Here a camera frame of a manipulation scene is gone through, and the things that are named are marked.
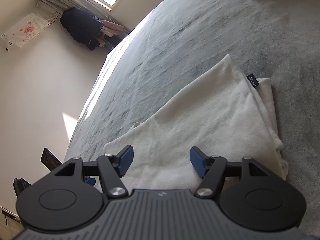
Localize black smartphone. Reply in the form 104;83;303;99
41;147;62;172

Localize hanging dark clothes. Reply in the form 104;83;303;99
60;8;122;51

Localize grey bed blanket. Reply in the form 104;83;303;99
66;0;319;235

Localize wall air conditioner cover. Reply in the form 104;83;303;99
1;12;51;51

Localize white cream sweatshirt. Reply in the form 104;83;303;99
103;55;289;190

